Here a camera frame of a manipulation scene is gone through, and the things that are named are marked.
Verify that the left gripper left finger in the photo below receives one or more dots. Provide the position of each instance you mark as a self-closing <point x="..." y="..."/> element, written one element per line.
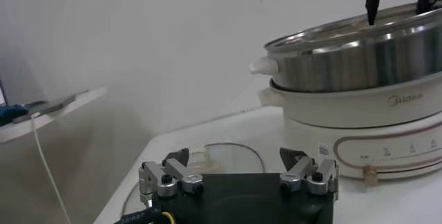
<point x="165" y="180"/>

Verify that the black laptop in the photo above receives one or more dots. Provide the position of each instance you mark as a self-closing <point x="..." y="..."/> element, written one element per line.
<point x="1" y="95"/>

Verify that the black smartphone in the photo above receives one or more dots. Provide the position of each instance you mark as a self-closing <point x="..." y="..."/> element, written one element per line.
<point x="52" y="106"/>

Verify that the white side table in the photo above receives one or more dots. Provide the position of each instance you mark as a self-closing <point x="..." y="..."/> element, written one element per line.
<point x="86" y="96"/>

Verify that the perforated steel steamer basket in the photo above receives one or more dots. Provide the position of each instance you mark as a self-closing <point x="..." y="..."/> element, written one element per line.
<point x="345" y="66"/>

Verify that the cream electric cooker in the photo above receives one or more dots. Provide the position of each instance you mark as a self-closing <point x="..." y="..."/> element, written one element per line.
<point x="345" y="108"/>

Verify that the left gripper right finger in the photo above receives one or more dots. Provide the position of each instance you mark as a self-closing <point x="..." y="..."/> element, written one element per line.
<point x="317" y="178"/>

